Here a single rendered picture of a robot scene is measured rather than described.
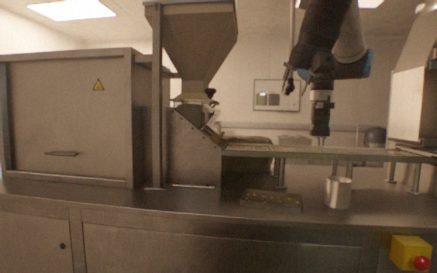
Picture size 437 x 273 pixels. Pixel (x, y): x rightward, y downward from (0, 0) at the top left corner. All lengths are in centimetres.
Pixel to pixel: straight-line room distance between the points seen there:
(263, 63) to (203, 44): 391
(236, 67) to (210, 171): 399
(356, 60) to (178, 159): 72
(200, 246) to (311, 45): 62
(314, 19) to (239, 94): 427
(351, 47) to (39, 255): 125
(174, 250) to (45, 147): 73
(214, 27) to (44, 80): 74
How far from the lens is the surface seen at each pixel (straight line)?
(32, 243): 109
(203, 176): 93
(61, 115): 112
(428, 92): 121
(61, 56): 110
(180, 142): 92
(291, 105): 475
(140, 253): 84
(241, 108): 468
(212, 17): 92
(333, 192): 82
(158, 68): 88
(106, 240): 87
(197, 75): 96
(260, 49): 487
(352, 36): 73
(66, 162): 113
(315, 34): 47
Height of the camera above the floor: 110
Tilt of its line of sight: 6 degrees down
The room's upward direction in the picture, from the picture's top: 1 degrees clockwise
